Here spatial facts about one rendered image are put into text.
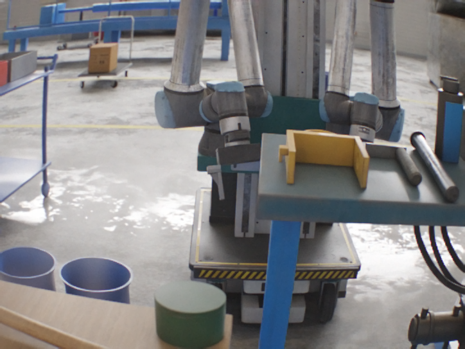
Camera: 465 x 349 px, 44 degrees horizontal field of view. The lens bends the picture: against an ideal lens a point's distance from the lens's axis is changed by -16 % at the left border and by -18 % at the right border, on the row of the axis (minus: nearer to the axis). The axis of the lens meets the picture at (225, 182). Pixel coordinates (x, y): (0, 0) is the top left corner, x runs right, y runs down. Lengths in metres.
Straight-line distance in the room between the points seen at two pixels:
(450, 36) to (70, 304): 9.00
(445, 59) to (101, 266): 7.85
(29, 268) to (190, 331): 1.79
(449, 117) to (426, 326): 0.68
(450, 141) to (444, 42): 8.20
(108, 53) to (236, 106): 5.92
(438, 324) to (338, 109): 0.89
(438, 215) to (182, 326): 0.56
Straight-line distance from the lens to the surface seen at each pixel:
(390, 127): 2.52
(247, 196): 2.81
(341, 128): 2.57
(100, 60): 7.96
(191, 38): 2.37
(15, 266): 2.62
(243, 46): 2.27
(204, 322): 0.89
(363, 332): 2.80
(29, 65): 4.04
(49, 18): 10.58
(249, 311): 2.70
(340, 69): 2.30
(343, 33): 2.33
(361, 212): 1.18
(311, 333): 2.78
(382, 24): 2.41
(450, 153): 1.51
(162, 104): 2.44
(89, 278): 2.54
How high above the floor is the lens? 1.44
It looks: 19 degrees down
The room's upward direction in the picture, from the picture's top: 3 degrees clockwise
